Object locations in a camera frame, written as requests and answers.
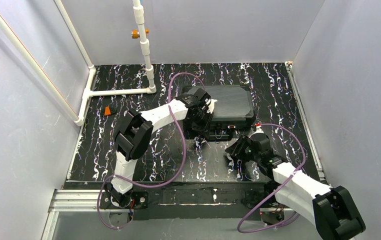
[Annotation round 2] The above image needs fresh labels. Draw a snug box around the black poker set case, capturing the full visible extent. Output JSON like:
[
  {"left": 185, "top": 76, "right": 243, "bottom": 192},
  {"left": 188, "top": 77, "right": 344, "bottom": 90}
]
[{"left": 182, "top": 85, "right": 256, "bottom": 142}]

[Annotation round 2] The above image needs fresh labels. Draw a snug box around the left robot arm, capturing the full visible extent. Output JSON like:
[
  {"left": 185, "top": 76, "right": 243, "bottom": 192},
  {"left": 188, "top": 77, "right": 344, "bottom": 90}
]
[{"left": 103, "top": 88, "right": 217, "bottom": 204}]

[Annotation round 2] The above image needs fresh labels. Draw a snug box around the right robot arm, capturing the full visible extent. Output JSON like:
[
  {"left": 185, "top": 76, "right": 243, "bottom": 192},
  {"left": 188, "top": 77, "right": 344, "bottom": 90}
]
[{"left": 225, "top": 125, "right": 366, "bottom": 240}]

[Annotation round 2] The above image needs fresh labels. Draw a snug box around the orange pipe fitting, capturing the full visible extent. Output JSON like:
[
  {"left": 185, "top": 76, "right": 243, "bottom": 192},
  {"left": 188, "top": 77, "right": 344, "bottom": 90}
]
[{"left": 131, "top": 28, "right": 150, "bottom": 39}]

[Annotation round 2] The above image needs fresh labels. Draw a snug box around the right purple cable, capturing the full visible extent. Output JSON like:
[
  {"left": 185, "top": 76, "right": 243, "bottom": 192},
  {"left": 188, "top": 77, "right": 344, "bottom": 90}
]
[{"left": 236, "top": 123, "right": 307, "bottom": 234}]

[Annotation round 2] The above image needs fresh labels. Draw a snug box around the purple cable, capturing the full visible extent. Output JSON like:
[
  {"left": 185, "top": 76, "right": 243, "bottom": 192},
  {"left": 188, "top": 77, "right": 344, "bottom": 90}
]
[
  {"left": 96, "top": 72, "right": 208, "bottom": 231},
  {"left": 236, "top": 123, "right": 307, "bottom": 234}
]

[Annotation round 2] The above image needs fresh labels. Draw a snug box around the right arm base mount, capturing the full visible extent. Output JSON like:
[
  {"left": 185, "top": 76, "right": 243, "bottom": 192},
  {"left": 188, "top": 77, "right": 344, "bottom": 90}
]
[{"left": 241, "top": 183, "right": 285, "bottom": 226}]

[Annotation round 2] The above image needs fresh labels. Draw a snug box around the white pvc pipe frame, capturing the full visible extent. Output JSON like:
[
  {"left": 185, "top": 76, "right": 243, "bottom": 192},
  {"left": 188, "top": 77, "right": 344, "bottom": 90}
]
[{"left": 0, "top": 0, "right": 157, "bottom": 127}]

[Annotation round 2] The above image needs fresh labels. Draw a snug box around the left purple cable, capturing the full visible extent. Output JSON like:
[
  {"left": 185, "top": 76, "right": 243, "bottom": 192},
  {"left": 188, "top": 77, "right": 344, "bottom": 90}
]
[{"left": 96, "top": 72, "right": 208, "bottom": 231}]

